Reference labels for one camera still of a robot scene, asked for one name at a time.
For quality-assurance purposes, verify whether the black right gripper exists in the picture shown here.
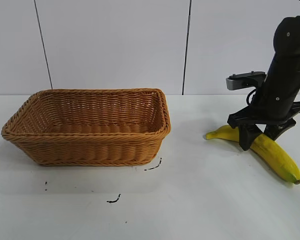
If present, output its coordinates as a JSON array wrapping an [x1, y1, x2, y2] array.
[[227, 65, 300, 152]]

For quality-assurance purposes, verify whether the yellow banana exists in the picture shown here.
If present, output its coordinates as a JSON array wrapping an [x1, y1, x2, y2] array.
[[205, 124, 300, 185]]

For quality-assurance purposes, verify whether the tan woven wicker basket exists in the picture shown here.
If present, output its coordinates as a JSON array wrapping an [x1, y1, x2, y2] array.
[[0, 87, 172, 168]]

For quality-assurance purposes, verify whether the black camera cable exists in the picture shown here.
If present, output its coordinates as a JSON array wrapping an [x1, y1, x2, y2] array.
[[245, 87, 257, 105]]

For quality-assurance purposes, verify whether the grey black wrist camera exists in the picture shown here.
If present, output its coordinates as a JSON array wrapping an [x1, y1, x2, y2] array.
[[225, 71, 267, 91]]

